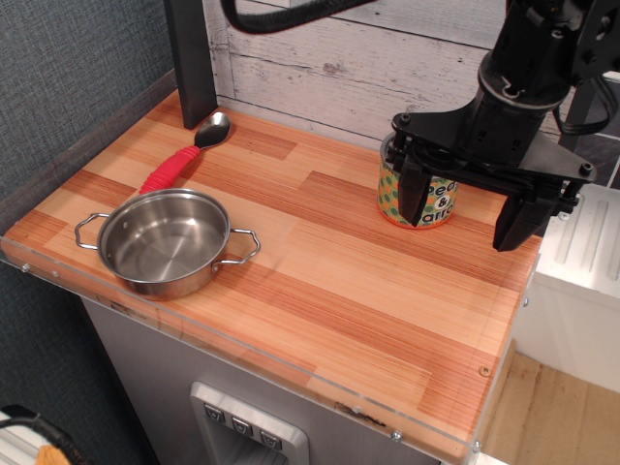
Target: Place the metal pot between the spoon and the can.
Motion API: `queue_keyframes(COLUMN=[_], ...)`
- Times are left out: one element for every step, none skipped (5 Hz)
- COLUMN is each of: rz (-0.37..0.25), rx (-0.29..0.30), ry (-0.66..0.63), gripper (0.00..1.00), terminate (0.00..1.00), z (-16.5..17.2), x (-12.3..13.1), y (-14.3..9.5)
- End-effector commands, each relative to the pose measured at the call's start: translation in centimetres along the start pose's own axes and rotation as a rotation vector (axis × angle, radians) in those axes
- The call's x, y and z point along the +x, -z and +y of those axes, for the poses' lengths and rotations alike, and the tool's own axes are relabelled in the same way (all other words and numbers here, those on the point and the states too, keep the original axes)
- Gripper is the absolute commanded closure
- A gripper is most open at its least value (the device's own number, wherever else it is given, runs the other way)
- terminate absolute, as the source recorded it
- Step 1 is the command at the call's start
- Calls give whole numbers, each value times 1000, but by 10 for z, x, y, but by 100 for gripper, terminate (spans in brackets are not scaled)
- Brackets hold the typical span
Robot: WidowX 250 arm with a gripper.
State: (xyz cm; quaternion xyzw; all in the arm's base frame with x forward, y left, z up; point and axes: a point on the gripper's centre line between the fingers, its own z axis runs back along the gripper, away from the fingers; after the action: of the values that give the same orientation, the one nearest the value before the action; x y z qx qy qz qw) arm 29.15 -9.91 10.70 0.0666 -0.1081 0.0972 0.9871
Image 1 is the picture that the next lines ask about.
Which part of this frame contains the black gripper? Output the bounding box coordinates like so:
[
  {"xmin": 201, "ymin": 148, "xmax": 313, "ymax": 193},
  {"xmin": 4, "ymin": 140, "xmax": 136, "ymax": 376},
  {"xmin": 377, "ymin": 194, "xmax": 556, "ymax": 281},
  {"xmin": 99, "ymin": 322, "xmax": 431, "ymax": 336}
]
[{"xmin": 389, "ymin": 52, "xmax": 596, "ymax": 252}]

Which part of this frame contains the small steel pot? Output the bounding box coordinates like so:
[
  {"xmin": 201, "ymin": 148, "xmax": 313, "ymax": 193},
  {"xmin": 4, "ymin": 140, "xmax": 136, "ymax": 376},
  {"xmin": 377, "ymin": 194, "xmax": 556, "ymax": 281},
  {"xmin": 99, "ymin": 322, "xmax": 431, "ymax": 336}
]
[{"xmin": 75, "ymin": 188, "xmax": 262, "ymax": 300}]

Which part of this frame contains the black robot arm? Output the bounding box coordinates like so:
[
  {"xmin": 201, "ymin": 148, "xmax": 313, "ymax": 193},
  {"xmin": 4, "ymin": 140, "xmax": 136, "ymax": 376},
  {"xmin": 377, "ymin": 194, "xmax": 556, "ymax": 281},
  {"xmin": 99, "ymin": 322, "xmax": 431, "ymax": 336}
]
[{"xmin": 387, "ymin": 1, "xmax": 619, "ymax": 252}]

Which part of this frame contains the peas and carrots can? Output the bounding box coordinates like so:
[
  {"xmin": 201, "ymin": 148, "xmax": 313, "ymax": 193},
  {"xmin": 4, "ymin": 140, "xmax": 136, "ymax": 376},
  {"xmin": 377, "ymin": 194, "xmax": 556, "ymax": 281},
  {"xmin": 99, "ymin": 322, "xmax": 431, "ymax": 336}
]
[{"xmin": 377, "ymin": 134, "xmax": 458, "ymax": 230}]

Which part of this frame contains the white toy sink unit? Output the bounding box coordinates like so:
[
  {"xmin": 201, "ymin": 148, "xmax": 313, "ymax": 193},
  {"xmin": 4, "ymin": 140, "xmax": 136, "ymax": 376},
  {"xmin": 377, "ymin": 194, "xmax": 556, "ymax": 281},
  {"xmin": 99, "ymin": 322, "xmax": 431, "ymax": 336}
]
[{"xmin": 512, "ymin": 185, "xmax": 619, "ymax": 391}]

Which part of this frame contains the clear acrylic edge guard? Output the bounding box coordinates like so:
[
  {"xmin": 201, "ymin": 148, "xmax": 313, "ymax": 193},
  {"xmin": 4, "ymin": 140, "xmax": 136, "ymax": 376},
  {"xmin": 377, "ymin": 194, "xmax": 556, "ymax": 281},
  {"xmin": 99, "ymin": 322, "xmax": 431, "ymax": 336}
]
[{"xmin": 0, "ymin": 235, "xmax": 481, "ymax": 454}]

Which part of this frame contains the silver dispenser panel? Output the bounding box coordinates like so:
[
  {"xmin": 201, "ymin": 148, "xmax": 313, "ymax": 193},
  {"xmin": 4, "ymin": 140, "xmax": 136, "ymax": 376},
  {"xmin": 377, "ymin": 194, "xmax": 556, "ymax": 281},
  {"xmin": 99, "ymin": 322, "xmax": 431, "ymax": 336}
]
[{"xmin": 190, "ymin": 382, "xmax": 310, "ymax": 464}]

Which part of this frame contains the grey toy fridge cabinet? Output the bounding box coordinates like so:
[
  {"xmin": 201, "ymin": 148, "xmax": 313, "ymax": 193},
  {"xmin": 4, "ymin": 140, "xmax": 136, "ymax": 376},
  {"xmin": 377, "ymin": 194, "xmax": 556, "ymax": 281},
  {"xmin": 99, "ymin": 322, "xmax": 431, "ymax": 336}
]
[{"xmin": 83, "ymin": 299, "xmax": 437, "ymax": 464}]

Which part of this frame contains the orange object bottom left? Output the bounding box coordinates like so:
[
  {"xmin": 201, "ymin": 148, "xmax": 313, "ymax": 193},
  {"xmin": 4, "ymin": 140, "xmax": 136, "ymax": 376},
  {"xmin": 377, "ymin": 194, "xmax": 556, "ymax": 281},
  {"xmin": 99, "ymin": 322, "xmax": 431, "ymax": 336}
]
[{"xmin": 35, "ymin": 445, "xmax": 71, "ymax": 465}]

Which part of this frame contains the black white object bottom left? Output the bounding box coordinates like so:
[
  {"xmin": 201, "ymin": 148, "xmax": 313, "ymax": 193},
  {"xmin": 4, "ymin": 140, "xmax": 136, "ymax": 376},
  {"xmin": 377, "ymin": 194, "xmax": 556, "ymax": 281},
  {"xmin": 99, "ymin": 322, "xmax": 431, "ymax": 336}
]
[{"xmin": 1, "ymin": 405, "xmax": 90, "ymax": 464}]

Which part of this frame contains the dark right frame post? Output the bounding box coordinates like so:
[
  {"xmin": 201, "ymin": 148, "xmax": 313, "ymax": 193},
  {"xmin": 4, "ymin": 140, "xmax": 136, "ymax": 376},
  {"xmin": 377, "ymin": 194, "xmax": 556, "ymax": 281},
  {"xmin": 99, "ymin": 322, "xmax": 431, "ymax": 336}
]
[{"xmin": 562, "ymin": 76, "xmax": 617, "ymax": 137}]

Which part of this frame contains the dark frame post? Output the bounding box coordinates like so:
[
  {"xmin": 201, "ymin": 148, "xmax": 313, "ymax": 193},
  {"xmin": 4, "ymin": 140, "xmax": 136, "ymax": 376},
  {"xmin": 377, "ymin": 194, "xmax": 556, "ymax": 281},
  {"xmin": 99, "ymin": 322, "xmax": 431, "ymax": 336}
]
[
  {"xmin": 164, "ymin": 0, "xmax": 218, "ymax": 129},
  {"xmin": 562, "ymin": 76, "xmax": 617, "ymax": 137}
]

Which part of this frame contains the red handled metal spoon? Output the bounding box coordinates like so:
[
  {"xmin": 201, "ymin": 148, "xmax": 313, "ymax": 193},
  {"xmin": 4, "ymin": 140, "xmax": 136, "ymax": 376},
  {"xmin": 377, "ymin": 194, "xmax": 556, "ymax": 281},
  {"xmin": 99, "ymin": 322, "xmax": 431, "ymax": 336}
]
[{"xmin": 139, "ymin": 111, "xmax": 232, "ymax": 195}]

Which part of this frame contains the black cable hose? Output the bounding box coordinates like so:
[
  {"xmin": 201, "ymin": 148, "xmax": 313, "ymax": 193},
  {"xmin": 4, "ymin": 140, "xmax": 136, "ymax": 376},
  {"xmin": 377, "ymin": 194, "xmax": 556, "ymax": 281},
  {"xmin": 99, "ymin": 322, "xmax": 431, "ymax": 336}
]
[{"xmin": 220, "ymin": 0, "xmax": 379, "ymax": 36}]

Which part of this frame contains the dark left frame post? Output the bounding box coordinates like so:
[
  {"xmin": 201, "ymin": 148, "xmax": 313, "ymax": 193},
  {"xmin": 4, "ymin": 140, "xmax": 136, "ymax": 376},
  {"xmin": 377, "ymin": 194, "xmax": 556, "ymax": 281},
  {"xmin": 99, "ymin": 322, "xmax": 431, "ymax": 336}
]
[{"xmin": 164, "ymin": 0, "xmax": 218, "ymax": 129}]

